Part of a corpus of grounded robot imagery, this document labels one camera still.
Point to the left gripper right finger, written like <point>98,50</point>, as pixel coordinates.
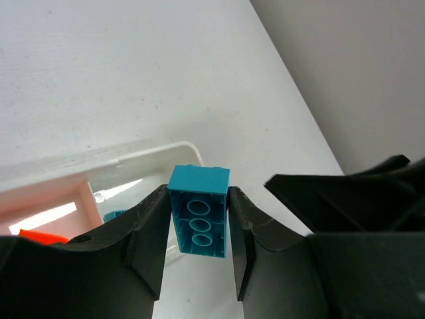
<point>281,274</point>

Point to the teal long lego brick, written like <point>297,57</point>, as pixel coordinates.
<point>198,198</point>

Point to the teal square lego brick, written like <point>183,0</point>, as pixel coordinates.
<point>111,215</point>

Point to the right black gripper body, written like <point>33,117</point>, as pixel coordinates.
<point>386,198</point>

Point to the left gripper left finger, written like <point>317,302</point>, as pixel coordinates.
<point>112,271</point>

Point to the orange round lego piece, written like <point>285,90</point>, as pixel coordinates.
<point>42,238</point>

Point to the white three-compartment tray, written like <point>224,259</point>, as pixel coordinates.
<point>68,195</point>

